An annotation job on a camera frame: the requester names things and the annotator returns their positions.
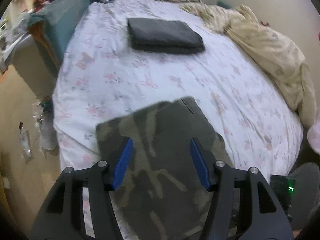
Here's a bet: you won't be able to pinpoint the camouflage green pants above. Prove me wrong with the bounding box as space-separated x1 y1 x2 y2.
96 97 231 239

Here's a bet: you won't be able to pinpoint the cream patterned duvet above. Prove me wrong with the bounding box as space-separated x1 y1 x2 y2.
180 3 317 128

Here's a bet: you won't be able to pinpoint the plastic bottle on floor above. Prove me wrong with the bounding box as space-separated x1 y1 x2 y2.
19 122 31 162

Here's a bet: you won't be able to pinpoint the white floral bed sheet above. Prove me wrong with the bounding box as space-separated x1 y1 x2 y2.
53 0 303 178

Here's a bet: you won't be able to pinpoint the folded dark grey garment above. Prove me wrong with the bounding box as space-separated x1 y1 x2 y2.
127 18 205 55

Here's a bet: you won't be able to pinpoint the pink garment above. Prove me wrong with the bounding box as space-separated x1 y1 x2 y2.
307 120 320 155

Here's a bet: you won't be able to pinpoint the teal orange headboard cushion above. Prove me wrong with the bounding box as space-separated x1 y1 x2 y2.
27 0 90 78

